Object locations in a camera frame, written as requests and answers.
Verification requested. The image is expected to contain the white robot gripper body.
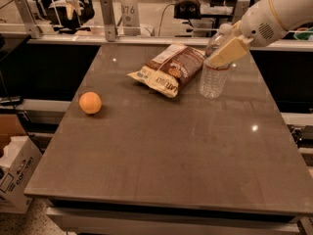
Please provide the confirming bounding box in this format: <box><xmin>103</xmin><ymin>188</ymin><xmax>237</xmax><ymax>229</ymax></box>
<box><xmin>240</xmin><ymin>7</ymin><xmax>287</xmax><ymax>47</ymax></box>

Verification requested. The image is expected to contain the clear plastic water bottle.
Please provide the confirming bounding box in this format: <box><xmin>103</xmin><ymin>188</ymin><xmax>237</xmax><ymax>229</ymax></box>
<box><xmin>200</xmin><ymin>23</ymin><xmax>233</xmax><ymax>99</ymax></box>

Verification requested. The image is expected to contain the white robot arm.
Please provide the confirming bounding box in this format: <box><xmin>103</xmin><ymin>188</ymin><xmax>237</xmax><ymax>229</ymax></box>
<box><xmin>205</xmin><ymin>0</ymin><xmax>313</xmax><ymax>67</ymax></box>

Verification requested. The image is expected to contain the brown chip bag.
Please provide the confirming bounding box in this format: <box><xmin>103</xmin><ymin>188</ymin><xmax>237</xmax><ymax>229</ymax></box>
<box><xmin>128</xmin><ymin>43</ymin><xmax>204</xmax><ymax>98</ymax></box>

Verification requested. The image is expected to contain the orange fruit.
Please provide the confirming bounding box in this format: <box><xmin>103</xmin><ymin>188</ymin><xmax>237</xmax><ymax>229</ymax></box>
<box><xmin>78</xmin><ymin>92</ymin><xmax>102</xmax><ymax>115</ymax></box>

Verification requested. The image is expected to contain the white cardboard box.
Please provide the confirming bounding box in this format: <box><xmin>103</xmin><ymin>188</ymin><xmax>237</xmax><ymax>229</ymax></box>
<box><xmin>0</xmin><ymin>136</ymin><xmax>42</xmax><ymax>213</ymax></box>

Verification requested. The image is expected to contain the metal bracket right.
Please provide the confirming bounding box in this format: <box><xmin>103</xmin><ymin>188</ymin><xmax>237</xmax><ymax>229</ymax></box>
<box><xmin>232</xmin><ymin>0</ymin><xmax>250</xmax><ymax>24</ymax></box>

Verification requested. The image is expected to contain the metal bracket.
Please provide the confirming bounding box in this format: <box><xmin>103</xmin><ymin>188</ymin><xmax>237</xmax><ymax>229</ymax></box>
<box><xmin>232</xmin><ymin>0</ymin><xmax>250</xmax><ymax>24</ymax></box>
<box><xmin>14</xmin><ymin>0</ymin><xmax>42</xmax><ymax>39</ymax></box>
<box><xmin>100</xmin><ymin>0</ymin><xmax>117</xmax><ymax>42</ymax></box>

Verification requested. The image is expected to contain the black camera device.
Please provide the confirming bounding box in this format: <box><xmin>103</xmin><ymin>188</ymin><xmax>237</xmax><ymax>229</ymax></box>
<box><xmin>174</xmin><ymin>0</ymin><xmax>201</xmax><ymax>20</ymax></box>

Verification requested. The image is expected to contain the white numbered post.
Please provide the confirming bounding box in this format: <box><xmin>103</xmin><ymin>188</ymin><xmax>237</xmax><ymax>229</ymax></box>
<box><xmin>120</xmin><ymin>0</ymin><xmax>141</xmax><ymax>36</ymax></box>

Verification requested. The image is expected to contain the metal bracket middle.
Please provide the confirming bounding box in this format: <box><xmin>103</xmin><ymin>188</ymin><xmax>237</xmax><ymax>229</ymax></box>
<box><xmin>100</xmin><ymin>0</ymin><xmax>117</xmax><ymax>42</ymax></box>

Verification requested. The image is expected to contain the metal bracket left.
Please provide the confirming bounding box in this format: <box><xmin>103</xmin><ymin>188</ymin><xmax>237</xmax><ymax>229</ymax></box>
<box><xmin>14</xmin><ymin>0</ymin><xmax>42</xmax><ymax>39</ymax></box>

